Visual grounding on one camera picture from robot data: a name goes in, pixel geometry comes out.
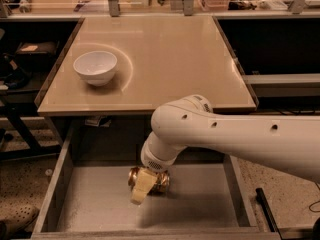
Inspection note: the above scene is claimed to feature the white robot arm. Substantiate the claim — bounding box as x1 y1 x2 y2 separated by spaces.
131 95 320 205

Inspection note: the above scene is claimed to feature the open grey top drawer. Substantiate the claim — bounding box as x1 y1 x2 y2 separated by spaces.
32 120 279 240

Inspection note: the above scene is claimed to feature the white paper tag under counter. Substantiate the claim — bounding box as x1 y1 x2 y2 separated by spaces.
85 116 111 127

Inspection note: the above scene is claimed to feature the black bar on floor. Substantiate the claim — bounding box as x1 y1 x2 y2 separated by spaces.
256 188 279 232

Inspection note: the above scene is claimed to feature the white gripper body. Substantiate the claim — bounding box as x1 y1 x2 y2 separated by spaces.
141 143 176 172

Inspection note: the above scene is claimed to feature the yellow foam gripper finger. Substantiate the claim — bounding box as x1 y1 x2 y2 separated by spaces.
129 168 157 205

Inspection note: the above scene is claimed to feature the white perforated clog shoe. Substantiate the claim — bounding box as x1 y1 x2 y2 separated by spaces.
0 204 39 240

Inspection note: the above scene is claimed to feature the black bag on shelf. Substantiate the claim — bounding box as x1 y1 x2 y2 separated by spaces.
15 41 59 72

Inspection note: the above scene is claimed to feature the white ceramic bowl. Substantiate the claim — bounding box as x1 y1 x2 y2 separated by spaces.
73 51 118 86

